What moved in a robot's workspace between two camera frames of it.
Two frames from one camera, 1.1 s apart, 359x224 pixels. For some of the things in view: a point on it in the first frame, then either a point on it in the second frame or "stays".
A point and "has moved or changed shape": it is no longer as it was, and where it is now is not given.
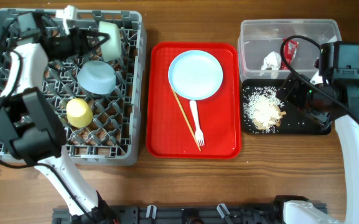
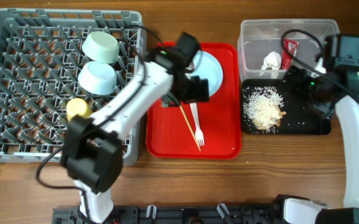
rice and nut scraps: (262, 107) stays
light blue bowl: (97, 77) stays
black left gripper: (84, 34) → (191, 92)
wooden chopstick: (186, 119) stays
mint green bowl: (111, 48) has moved or changed shape
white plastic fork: (199, 132) stays
